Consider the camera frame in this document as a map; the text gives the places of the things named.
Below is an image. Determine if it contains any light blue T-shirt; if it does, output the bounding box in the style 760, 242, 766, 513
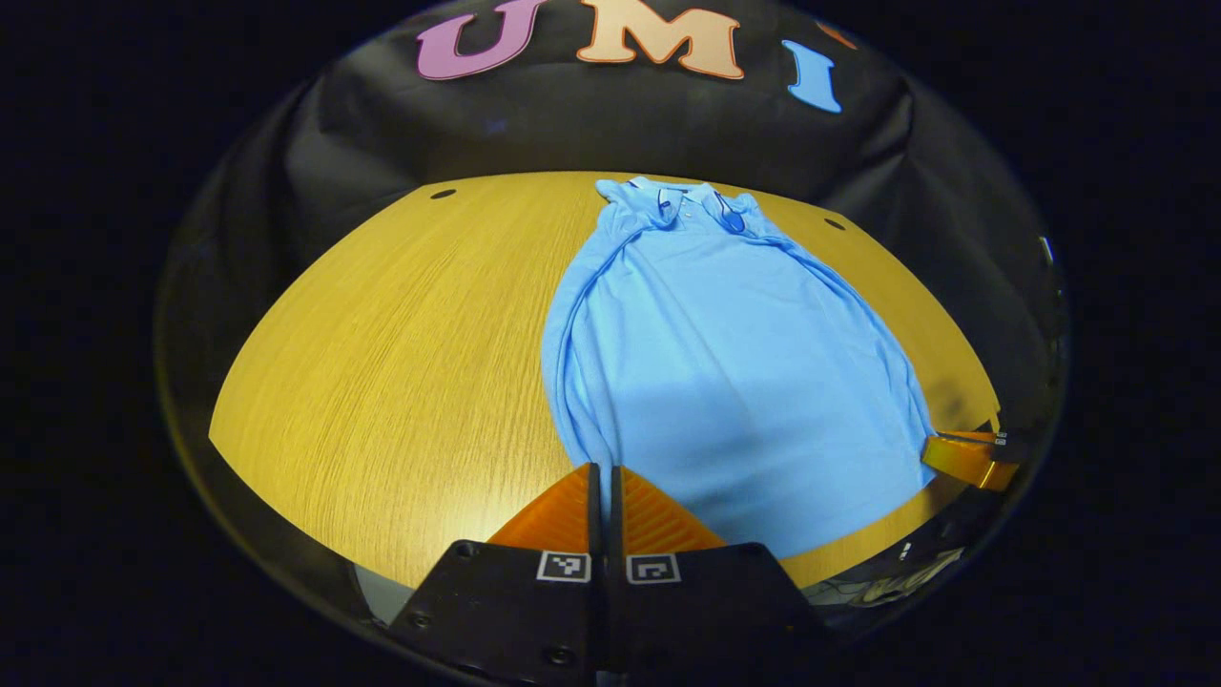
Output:
541, 177, 941, 559

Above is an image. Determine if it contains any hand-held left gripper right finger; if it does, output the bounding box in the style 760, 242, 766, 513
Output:
604, 466, 831, 687

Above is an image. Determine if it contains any black backdrop cloth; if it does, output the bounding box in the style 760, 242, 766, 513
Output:
157, 0, 1069, 497

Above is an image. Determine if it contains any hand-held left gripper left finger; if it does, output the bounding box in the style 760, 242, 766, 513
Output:
386, 463, 605, 687

